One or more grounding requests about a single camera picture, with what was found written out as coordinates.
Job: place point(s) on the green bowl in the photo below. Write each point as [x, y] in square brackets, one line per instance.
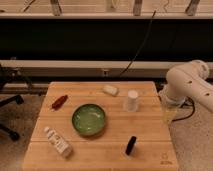
[89, 119]

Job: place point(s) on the black eraser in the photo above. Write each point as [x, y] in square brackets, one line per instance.
[130, 145]

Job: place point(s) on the white ceramic cup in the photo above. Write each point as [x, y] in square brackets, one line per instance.
[131, 101]

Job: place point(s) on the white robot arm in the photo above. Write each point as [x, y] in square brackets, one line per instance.
[187, 80]

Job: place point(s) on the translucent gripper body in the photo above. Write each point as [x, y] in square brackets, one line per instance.
[169, 109]

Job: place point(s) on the white soap bar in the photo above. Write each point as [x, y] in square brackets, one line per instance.
[110, 90]

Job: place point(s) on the white plastic bottle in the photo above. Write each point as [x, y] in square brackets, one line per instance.
[59, 143]

